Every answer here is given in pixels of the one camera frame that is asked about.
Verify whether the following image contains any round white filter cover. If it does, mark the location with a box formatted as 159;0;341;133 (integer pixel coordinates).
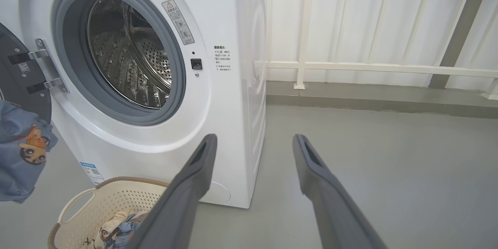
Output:
199;181;231;204

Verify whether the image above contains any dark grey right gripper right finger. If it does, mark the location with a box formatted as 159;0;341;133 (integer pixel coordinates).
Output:
293;134;388;249

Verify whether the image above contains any grey warning sticker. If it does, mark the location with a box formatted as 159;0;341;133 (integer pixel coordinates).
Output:
162;0;195;45

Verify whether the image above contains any blue energy label sticker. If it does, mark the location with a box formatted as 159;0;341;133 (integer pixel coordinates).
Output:
80;161;105;185

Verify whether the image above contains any grey metal post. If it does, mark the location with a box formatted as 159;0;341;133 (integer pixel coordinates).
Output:
428;0;496;89

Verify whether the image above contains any cream garment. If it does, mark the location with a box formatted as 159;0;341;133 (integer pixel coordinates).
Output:
83;210;132;249

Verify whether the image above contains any cream perforated laundry basket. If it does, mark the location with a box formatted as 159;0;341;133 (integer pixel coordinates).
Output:
47;177;170;249

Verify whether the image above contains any grey rubber door gasket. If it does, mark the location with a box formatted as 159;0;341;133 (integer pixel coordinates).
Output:
52;0;186;126

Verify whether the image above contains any white washing machine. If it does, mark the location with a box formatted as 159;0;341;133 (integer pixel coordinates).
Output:
0;0;269;209

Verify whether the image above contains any silver metal door hinge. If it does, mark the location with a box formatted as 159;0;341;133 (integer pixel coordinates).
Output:
29;38;70;93

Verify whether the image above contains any black round washing machine door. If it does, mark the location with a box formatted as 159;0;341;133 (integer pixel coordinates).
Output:
0;23;52;125

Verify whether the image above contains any white metal railing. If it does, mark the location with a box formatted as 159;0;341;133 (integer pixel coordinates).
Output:
267;0;498;101

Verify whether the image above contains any blue cartoon print garment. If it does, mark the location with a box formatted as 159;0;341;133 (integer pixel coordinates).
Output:
0;99;58;203
100;212;149;249

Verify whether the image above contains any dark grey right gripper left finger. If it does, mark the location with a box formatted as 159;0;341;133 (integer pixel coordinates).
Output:
128;134;217;249

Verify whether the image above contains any steel washing drum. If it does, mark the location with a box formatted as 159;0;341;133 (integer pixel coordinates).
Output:
87;0;172;109

